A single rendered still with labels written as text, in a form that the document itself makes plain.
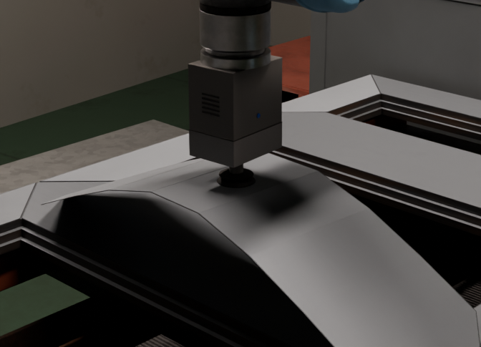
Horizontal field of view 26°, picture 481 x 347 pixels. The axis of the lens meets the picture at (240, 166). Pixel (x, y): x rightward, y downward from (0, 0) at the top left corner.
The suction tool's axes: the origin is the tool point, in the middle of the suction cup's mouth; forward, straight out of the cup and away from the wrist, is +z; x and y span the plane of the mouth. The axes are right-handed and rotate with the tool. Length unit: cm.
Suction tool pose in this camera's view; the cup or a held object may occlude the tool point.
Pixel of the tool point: (236, 191)
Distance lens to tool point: 116.5
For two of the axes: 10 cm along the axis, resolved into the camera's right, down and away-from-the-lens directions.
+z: 0.0, 9.4, 3.5
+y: -6.3, 2.7, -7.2
